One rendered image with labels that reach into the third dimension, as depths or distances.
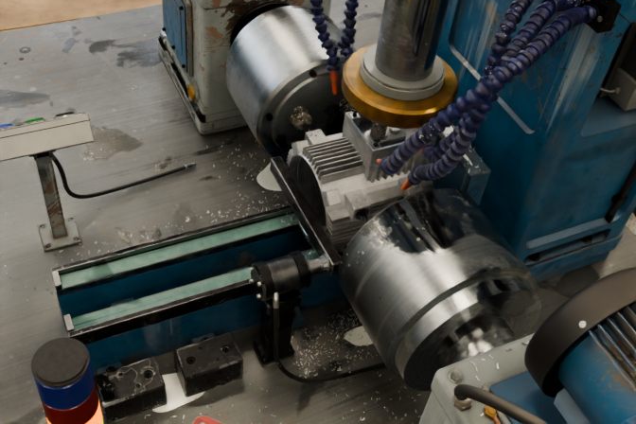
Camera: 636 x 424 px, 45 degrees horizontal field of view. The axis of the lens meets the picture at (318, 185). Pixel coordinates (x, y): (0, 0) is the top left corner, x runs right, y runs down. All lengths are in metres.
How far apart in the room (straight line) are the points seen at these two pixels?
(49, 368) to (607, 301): 0.58
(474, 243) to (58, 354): 0.56
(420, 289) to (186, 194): 0.69
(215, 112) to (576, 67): 0.82
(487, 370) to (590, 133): 0.46
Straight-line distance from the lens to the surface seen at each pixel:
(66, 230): 1.56
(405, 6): 1.10
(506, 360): 1.00
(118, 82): 1.89
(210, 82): 1.64
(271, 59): 1.39
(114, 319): 1.27
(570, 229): 1.50
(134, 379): 1.28
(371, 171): 1.25
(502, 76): 0.94
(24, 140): 1.36
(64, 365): 0.89
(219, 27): 1.57
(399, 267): 1.08
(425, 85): 1.17
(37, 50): 2.02
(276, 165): 1.34
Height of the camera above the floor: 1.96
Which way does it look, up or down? 45 degrees down
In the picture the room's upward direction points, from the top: 8 degrees clockwise
